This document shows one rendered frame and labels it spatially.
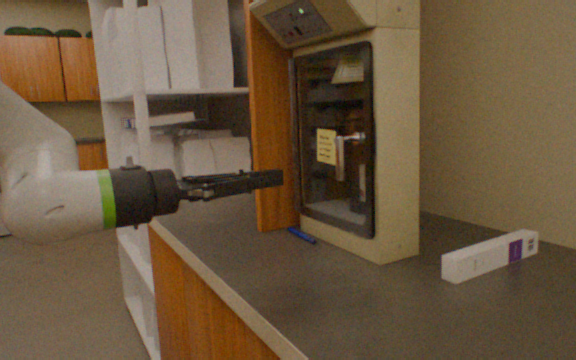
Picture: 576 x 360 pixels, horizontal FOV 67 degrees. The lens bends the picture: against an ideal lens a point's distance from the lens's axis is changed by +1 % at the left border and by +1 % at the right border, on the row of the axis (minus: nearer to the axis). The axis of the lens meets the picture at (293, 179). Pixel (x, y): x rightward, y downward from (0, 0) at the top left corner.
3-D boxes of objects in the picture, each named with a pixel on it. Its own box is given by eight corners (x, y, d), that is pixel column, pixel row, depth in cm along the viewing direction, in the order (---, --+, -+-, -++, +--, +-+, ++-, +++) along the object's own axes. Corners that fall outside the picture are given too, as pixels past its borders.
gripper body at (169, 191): (153, 174, 65) (212, 167, 70) (142, 167, 73) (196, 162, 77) (157, 222, 67) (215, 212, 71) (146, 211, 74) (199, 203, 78)
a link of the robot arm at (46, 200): (7, 269, 60) (-7, 210, 53) (6, 208, 68) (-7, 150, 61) (117, 249, 66) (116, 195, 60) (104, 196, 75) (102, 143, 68)
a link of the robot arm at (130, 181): (110, 226, 72) (118, 240, 64) (102, 155, 70) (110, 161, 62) (148, 220, 75) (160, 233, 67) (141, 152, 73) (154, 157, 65)
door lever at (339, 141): (361, 178, 89) (353, 177, 91) (360, 132, 88) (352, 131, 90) (340, 181, 87) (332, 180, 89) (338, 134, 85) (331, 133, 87)
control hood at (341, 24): (292, 49, 109) (290, 7, 107) (377, 26, 81) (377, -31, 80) (250, 48, 104) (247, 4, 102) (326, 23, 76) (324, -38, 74)
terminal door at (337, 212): (300, 213, 115) (293, 57, 108) (375, 241, 89) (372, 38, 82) (297, 213, 115) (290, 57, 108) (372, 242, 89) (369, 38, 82)
